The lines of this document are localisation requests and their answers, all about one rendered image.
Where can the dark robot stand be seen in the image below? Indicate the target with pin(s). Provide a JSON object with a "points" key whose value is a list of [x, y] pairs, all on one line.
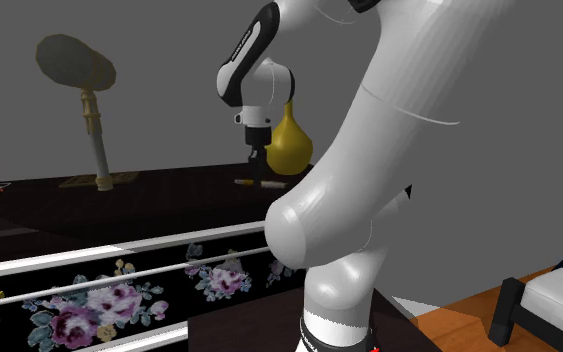
{"points": [[252, 326]]}

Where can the olive lamp on pale stand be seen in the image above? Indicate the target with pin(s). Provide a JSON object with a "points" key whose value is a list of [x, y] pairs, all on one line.
{"points": [[74, 61]]}

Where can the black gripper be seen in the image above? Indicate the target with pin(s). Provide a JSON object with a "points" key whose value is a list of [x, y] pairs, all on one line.
{"points": [[258, 136]]}

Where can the black bed with white mattress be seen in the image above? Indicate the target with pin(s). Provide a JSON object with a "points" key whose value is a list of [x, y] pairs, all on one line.
{"points": [[554, 297]]}

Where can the yellow pear-shaped vase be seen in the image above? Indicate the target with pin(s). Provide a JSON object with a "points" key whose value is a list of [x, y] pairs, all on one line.
{"points": [[288, 148]]}

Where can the white and yellow pen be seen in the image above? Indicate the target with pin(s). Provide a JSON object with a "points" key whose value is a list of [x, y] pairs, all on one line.
{"points": [[273, 184]]}

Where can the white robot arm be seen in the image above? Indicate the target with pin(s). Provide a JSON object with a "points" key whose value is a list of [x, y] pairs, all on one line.
{"points": [[359, 161]]}

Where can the dark floral chest of drawers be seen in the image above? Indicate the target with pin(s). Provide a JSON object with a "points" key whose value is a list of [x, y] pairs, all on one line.
{"points": [[130, 209]]}

